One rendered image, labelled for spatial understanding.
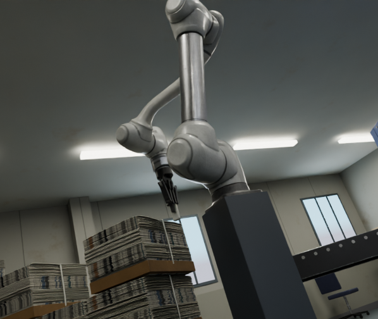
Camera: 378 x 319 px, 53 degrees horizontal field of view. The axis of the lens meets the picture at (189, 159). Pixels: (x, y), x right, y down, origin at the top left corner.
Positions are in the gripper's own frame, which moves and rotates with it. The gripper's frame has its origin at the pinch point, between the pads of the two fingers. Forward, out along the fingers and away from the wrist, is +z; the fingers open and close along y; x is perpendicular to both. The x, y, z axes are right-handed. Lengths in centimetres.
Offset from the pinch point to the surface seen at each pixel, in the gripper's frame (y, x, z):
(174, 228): -10.2, -7.6, 3.5
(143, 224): 14.0, -7.8, 3.8
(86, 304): 18, -39, 26
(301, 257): -60, 32, 29
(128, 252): 18.4, -14.8, 12.9
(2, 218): -235, -393, -178
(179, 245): -10.6, -7.3, 11.3
